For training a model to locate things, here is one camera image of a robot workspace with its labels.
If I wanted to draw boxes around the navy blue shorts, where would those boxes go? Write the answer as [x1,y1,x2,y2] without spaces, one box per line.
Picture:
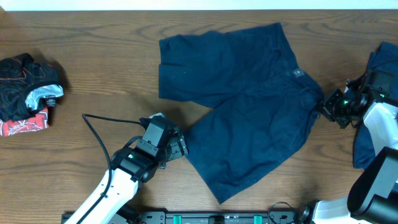
[159,23,323,203]

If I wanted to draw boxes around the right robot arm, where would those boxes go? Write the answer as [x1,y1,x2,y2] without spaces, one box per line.
[298,88,397,223]

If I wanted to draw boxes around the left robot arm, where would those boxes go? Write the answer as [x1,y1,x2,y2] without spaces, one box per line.
[65,124,188,224]

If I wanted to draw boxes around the navy blue garment pile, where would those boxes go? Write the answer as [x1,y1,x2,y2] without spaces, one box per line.
[353,42,397,169]

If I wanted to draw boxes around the black patterned folded garment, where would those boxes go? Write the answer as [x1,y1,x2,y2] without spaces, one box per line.
[1,53,63,121]

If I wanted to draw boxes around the red patterned folded garment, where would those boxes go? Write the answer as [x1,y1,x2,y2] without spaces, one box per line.
[1,108,49,137]

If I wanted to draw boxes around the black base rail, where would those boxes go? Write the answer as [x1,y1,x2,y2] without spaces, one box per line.
[108,211,302,224]

